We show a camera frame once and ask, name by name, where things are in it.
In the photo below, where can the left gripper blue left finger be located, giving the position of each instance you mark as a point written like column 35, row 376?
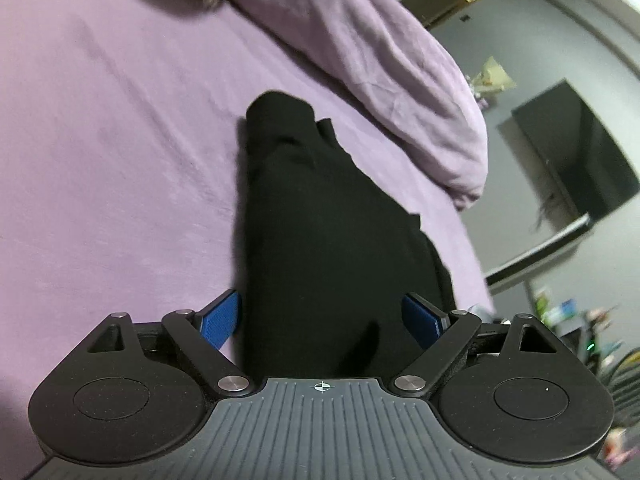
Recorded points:
column 217, row 321

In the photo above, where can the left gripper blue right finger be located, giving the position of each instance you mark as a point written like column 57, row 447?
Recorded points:
column 423, row 320

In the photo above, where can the black long-sleeve shirt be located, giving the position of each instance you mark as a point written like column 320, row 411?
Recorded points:
column 328, row 255

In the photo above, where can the purple bed sheet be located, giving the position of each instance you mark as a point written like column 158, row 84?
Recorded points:
column 119, row 152

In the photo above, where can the paper flower bouquet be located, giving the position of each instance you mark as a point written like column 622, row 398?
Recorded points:
column 491, row 80

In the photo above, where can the purple duvet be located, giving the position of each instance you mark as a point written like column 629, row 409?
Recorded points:
column 401, row 75

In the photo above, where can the white wall shelf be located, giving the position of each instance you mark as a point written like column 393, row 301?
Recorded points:
column 520, row 267

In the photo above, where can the black wall television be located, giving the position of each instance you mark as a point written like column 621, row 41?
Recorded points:
column 581, row 155

